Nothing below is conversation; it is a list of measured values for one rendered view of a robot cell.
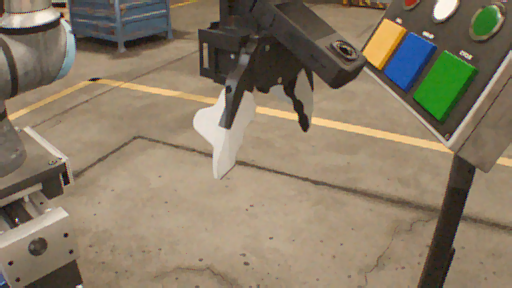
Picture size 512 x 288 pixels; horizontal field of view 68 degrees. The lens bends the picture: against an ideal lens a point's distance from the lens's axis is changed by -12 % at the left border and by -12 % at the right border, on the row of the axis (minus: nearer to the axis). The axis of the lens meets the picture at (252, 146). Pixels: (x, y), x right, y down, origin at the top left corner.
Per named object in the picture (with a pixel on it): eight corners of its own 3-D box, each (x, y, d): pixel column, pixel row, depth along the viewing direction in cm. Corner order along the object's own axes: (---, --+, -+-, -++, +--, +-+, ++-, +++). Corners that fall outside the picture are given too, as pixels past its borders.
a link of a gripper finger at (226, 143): (188, 163, 45) (222, 84, 46) (227, 184, 42) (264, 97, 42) (168, 157, 43) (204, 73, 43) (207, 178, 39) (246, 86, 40)
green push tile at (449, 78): (437, 120, 46) (474, 66, 43) (411, 96, 52) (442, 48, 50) (447, 127, 46) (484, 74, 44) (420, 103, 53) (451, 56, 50)
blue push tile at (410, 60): (402, 90, 55) (433, 43, 52) (382, 72, 61) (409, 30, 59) (411, 96, 55) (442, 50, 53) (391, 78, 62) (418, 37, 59)
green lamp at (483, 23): (474, 40, 44) (480, 4, 42) (469, 33, 48) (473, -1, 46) (500, 45, 43) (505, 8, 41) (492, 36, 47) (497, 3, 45)
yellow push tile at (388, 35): (376, 67, 64) (402, 27, 61) (360, 54, 70) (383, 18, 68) (384, 73, 64) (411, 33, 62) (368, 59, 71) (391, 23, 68)
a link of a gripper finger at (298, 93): (287, 103, 56) (261, 56, 49) (325, 115, 52) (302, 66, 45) (275, 121, 55) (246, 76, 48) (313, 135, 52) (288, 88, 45)
